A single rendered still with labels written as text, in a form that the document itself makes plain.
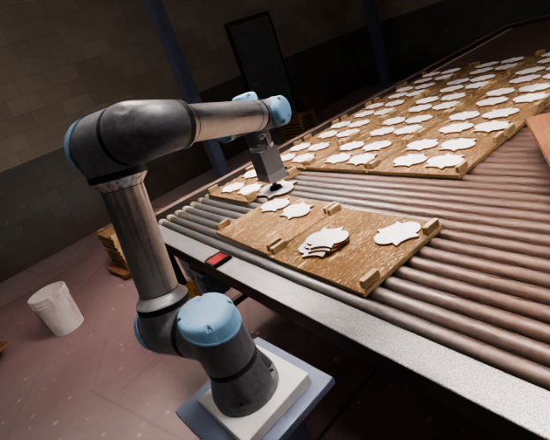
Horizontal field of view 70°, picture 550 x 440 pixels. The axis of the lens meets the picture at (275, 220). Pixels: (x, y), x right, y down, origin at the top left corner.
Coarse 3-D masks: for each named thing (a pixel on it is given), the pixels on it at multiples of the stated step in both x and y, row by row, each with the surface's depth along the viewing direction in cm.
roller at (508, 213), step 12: (312, 192) 175; (324, 192) 169; (336, 192) 164; (348, 192) 159; (360, 192) 155; (408, 204) 135; (420, 204) 132; (432, 204) 128; (444, 204) 125; (456, 204) 122; (468, 204) 120; (492, 216) 113; (504, 216) 110; (516, 216) 108; (528, 216) 105; (540, 216) 103
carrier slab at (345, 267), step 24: (336, 216) 139; (360, 216) 133; (384, 216) 127; (360, 240) 119; (288, 264) 121; (312, 264) 116; (336, 264) 112; (360, 264) 108; (384, 264) 104; (360, 288) 98
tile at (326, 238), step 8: (320, 232) 125; (328, 232) 124; (336, 232) 122; (344, 232) 120; (312, 240) 123; (320, 240) 121; (328, 240) 119; (336, 240) 117; (344, 240) 117; (312, 248) 119; (320, 248) 118; (328, 248) 116
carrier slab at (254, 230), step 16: (256, 208) 173; (320, 208) 150; (240, 224) 162; (256, 224) 156; (272, 224) 151; (288, 224) 146; (304, 224) 142; (240, 240) 148; (256, 240) 143; (288, 240) 135
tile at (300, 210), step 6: (294, 204) 159; (300, 204) 157; (306, 204) 155; (288, 210) 155; (294, 210) 153; (300, 210) 151; (306, 210) 149; (282, 216) 154; (288, 216) 151; (294, 216) 149; (300, 216) 147
